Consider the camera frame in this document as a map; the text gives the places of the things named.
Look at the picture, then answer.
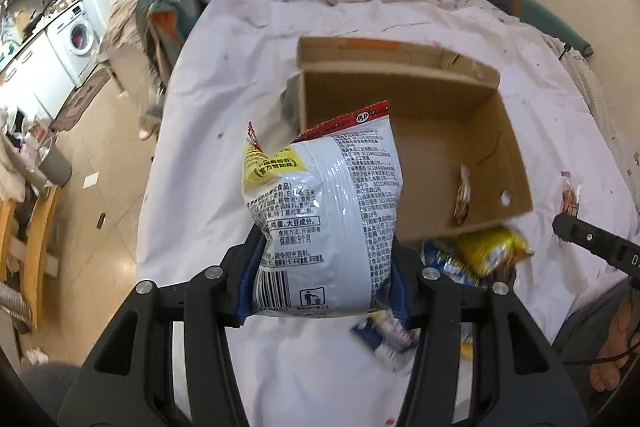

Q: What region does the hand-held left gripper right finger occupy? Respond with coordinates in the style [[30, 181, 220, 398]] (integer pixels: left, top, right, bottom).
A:
[[385, 239, 591, 427]]

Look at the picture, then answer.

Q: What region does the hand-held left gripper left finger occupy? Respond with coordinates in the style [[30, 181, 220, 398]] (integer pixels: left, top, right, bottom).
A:
[[59, 227, 266, 427]]

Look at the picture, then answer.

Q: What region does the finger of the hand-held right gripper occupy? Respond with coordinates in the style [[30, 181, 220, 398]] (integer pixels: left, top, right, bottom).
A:
[[552, 213, 640, 293]]

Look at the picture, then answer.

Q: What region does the dark blue snack bag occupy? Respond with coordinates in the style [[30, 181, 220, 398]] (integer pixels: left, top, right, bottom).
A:
[[350, 309, 421, 375]]

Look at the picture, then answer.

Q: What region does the small clear snack packet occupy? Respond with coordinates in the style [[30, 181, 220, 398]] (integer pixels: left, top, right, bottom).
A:
[[559, 172, 583, 218]]

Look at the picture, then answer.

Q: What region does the blue snack bag yellow print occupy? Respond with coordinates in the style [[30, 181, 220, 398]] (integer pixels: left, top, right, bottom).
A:
[[422, 239, 488, 290]]

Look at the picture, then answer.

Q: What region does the white snack bag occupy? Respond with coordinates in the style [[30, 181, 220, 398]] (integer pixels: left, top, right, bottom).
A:
[[241, 100, 405, 319]]

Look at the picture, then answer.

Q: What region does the cardboard box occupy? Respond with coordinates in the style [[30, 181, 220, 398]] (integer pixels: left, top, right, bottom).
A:
[[282, 36, 535, 242]]

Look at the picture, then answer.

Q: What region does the person's bare foot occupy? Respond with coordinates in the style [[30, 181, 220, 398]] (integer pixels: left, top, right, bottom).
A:
[[590, 302, 640, 393]]

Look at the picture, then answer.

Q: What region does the small brown snack packet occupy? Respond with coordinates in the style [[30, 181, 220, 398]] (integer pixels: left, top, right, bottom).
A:
[[452, 164, 473, 228]]

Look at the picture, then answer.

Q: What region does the wooden chair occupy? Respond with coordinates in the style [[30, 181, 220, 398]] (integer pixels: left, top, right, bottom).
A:
[[0, 184, 61, 328]]

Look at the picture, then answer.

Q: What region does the grey trash bin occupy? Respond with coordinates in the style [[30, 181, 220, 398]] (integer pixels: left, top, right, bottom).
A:
[[35, 134, 73, 185]]

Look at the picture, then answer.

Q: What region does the green cushion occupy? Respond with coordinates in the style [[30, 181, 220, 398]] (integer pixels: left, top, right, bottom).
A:
[[465, 0, 596, 58]]

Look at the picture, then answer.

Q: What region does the patterned floor rug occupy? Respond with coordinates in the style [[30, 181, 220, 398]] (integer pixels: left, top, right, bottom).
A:
[[52, 67, 111, 132]]

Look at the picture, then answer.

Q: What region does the white cloth pile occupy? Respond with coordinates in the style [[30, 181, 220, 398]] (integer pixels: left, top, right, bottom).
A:
[[0, 107, 48, 202]]

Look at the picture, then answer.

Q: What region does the white washing machine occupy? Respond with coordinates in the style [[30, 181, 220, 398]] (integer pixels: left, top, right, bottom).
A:
[[45, 2, 101, 88]]

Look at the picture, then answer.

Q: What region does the white cabinet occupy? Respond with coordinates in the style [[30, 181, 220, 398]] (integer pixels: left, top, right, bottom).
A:
[[0, 27, 76, 118]]

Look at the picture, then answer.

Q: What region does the black cable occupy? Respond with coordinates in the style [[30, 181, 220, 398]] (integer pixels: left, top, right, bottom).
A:
[[562, 339, 640, 367]]

